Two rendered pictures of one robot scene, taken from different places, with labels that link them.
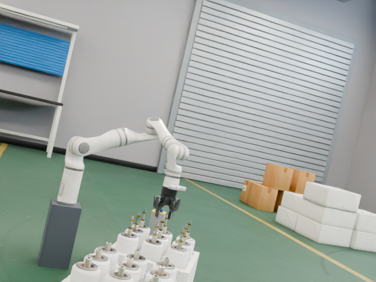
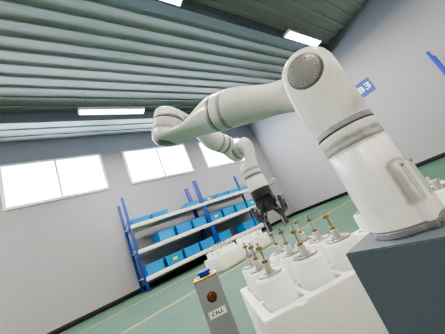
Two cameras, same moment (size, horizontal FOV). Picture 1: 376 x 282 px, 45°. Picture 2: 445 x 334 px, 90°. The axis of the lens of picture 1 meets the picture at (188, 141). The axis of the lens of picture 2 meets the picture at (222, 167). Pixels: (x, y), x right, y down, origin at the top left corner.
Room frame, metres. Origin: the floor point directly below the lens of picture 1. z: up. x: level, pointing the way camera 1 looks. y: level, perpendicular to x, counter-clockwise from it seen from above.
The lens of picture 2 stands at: (2.53, 0.79, 0.40)
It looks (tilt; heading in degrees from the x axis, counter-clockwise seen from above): 16 degrees up; 250
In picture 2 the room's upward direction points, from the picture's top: 24 degrees counter-clockwise
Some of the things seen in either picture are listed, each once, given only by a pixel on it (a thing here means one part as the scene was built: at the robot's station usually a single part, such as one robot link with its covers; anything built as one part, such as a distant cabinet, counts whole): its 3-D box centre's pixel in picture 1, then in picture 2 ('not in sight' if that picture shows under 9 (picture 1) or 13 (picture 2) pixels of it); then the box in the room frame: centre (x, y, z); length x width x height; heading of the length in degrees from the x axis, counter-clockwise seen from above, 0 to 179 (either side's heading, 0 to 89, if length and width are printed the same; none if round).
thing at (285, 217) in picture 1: (300, 220); not in sight; (5.05, -1.42, 0.09); 0.39 x 0.39 x 0.18; 20
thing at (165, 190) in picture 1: (168, 195); (264, 199); (2.17, 0.03, 0.45); 0.08 x 0.08 x 0.09
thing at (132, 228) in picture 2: not in sight; (202, 218); (1.52, -5.06, 0.97); 3.68 x 0.64 x 1.94; 19
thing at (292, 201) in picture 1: (306, 205); not in sight; (5.04, -1.44, 0.27); 0.39 x 0.39 x 0.18; 21
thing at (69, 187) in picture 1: (70, 186); (374, 176); (2.21, 0.51, 0.39); 0.09 x 0.09 x 0.17; 19
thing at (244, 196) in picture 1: (254, 192); not in sight; (6.28, -1.06, 0.15); 0.30 x 0.24 x 0.30; 108
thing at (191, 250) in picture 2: not in sight; (188, 252); (2.15, -4.81, 0.36); 0.50 x 0.38 x 0.21; 110
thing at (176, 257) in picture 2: not in sight; (171, 259); (2.56, -4.66, 0.36); 0.50 x 0.38 x 0.21; 110
